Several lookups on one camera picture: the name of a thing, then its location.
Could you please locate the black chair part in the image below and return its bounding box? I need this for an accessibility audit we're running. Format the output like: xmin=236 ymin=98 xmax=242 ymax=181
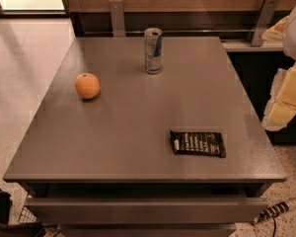
xmin=0 ymin=189 xmax=45 ymax=237

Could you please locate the black snack packet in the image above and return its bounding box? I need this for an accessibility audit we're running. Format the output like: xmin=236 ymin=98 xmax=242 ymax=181
xmin=169 ymin=130 xmax=226 ymax=158

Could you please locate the striped power strip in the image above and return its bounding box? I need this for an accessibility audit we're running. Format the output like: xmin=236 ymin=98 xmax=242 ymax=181
xmin=252 ymin=197 xmax=296 ymax=225

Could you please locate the left metal bracket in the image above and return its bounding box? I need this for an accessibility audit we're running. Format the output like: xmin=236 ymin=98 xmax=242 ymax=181
xmin=110 ymin=0 xmax=126 ymax=38

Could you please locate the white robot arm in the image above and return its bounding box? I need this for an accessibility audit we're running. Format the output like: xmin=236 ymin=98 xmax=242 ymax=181
xmin=261 ymin=7 xmax=296 ymax=131

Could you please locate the wire basket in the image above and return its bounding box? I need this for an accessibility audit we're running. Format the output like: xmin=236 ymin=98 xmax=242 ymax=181
xmin=18 ymin=204 xmax=39 ymax=223

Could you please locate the grey table drawer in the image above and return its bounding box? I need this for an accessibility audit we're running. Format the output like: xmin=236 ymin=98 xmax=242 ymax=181
xmin=26 ymin=197 xmax=266 ymax=224

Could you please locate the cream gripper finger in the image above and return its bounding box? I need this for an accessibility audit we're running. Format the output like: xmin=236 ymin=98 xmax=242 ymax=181
xmin=261 ymin=63 xmax=296 ymax=131
xmin=262 ymin=16 xmax=288 ymax=41

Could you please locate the orange fruit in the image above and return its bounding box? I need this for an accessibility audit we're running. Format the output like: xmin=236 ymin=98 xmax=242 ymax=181
xmin=75 ymin=73 xmax=101 ymax=99

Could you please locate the silver blue redbull can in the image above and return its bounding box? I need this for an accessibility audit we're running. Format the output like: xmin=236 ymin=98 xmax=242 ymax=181
xmin=144 ymin=28 xmax=162 ymax=74

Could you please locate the metal bracket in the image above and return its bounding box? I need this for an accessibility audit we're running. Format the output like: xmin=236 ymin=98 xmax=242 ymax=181
xmin=251 ymin=0 xmax=279 ymax=46
xmin=110 ymin=0 xmax=126 ymax=38

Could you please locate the right metal bracket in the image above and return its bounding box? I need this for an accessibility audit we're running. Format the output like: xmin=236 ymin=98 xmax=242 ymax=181
xmin=251 ymin=0 xmax=279 ymax=46

